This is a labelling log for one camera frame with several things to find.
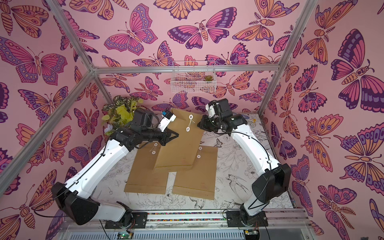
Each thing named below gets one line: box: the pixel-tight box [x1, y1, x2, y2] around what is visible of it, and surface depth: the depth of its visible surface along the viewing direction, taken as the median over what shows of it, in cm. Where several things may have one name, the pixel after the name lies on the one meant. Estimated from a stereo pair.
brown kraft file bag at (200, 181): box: [172, 145, 218, 200], surface depth 89 cm
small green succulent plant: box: [203, 75, 214, 81], surface depth 94 cm
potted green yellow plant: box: [101, 95, 144, 136], surface depth 94 cm
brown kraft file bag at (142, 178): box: [124, 141, 169, 194], surface depth 89 cm
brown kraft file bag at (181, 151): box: [154, 108, 204, 170], surface depth 73 cm
